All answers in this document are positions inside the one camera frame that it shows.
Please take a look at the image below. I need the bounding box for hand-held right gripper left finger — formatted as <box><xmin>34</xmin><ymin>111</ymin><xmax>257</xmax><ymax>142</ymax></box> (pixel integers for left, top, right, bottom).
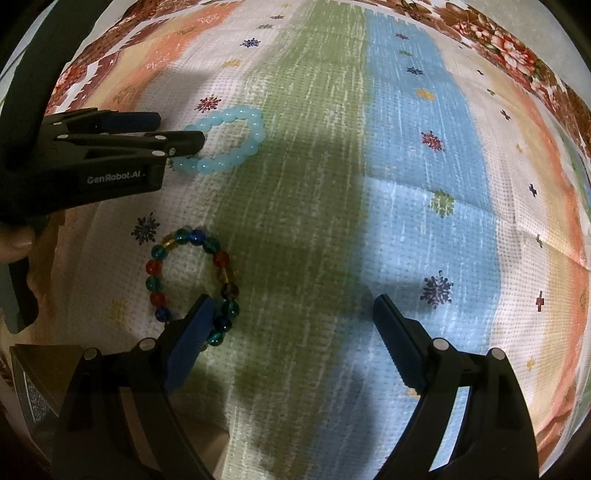
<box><xmin>50</xmin><ymin>294</ymin><xmax>217</xmax><ymax>480</ymax></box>

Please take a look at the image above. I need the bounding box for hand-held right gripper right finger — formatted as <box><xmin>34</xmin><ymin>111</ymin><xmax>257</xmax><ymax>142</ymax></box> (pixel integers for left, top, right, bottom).
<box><xmin>373</xmin><ymin>294</ymin><xmax>541</xmax><ymax>480</ymax></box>

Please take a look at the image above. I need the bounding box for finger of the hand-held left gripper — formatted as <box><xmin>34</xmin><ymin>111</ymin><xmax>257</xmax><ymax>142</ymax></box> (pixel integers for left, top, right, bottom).
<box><xmin>44</xmin><ymin>130</ymin><xmax>206</xmax><ymax>160</ymax></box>
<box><xmin>46</xmin><ymin>109</ymin><xmax>162</xmax><ymax>135</ymax></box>

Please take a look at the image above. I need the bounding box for light blue bead bracelet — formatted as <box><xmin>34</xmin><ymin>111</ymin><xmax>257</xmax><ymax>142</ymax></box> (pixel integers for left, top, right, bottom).
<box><xmin>170</xmin><ymin>104</ymin><xmax>267</xmax><ymax>176</ymax></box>

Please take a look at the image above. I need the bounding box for multicoloured glass bead bracelet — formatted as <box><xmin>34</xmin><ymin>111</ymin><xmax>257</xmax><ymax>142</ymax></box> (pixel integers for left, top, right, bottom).
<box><xmin>144</xmin><ymin>226</ymin><xmax>241</xmax><ymax>347</ymax></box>

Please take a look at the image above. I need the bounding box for metal tin box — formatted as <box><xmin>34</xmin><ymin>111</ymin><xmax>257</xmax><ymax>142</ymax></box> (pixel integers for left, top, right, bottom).
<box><xmin>9</xmin><ymin>344</ymin><xmax>232</xmax><ymax>480</ymax></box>

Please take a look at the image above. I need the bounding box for person's left hand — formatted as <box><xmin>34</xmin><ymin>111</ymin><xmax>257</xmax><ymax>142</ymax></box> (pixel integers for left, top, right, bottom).
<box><xmin>0</xmin><ymin>215</ymin><xmax>63</xmax><ymax>325</ymax></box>

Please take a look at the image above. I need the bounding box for red floral blanket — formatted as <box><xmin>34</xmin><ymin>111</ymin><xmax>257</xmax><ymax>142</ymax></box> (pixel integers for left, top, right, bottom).
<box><xmin>44</xmin><ymin>0</ymin><xmax>591</xmax><ymax>158</ymax></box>

